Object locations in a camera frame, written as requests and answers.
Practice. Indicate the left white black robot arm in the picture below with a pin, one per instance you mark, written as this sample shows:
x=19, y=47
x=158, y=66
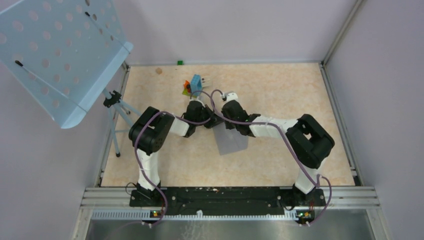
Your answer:
x=148, y=135

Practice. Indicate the white slotted cable duct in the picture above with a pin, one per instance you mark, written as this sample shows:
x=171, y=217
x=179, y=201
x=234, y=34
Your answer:
x=147, y=215

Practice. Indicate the colourful toy block assembly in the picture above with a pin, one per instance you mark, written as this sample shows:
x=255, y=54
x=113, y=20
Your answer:
x=194, y=87

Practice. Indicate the light blue perforated music stand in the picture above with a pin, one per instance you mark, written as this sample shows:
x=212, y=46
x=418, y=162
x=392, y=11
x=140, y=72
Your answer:
x=65, y=53

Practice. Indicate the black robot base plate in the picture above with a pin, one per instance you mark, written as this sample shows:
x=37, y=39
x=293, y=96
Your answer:
x=227, y=201

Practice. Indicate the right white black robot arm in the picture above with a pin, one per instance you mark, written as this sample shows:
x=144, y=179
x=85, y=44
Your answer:
x=308, y=142

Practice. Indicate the grey envelope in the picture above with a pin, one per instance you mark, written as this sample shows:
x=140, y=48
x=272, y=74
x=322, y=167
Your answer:
x=229, y=141

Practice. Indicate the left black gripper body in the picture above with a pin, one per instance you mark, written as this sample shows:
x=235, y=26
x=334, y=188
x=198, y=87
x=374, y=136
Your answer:
x=204, y=113

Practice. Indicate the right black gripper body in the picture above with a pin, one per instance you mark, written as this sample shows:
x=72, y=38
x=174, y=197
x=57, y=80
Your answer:
x=230, y=125

